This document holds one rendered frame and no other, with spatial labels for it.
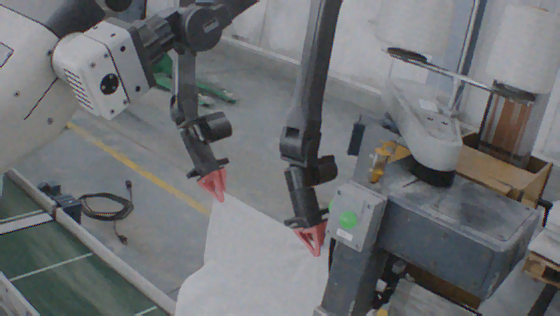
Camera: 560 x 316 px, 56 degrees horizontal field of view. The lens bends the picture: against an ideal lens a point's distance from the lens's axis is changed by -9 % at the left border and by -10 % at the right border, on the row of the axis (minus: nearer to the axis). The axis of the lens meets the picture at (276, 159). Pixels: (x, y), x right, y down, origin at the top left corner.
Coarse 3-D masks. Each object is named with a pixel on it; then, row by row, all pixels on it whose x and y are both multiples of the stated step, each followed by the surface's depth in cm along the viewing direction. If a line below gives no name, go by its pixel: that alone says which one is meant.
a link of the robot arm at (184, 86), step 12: (180, 0) 146; (192, 0) 147; (180, 60) 143; (192, 60) 144; (180, 72) 142; (192, 72) 144; (180, 84) 141; (192, 84) 142; (180, 96) 140; (192, 96) 142; (180, 108) 140; (180, 120) 143
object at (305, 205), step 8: (296, 192) 123; (304, 192) 123; (312, 192) 124; (296, 200) 124; (304, 200) 123; (312, 200) 124; (296, 208) 124; (304, 208) 123; (312, 208) 123; (320, 208) 130; (296, 216) 125; (304, 216) 122; (312, 216) 122; (288, 224) 123
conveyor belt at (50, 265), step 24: (0, 240) 217; (24, 240) 222; (48, 240) 226; (72, 240) 230; (0, 264) 203; (24, 264) 207; (48, 264) 210; (72, 264) 214; (96, 264) 218; (24, 288) 193; (48, 288) 197; (72, 288) 200; (96, 288) 204; (120, 288) 208; (48, 312) 184; (72, 312) 188; (96, 312) 191; (120, 312) 194; (144, 312) 198
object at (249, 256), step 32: (224, 192) 140; (224, 224) 142; (256, 224) 135; (224, 256) 144; (256, 256) 137; (288, 256) 131; (320, 256) 125; (192, 288) 147; (224, 288) 143; (256, 288) 139; (288, 288) 133; (320, 288) 127; (384, 288) 116
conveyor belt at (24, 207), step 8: (8, 184) 262; (8, 192) 255; (16, 192) 257; (0, 200) 246; (8, 200) 248; (16, 200) 250; (24, 200) 252; (32, 200) 253; (0, 208) 240; (8, 208) 242; (16, 208) 243; (24, 208) 245; (32, 208) 247; (40, 208) 248; (0, 216) 234; (8, 216) 236; (16, 216) 237; (24, 216) 239; (32, 216) 242; (0, 224) 229; (40, 224) 244; (8, 232) 231
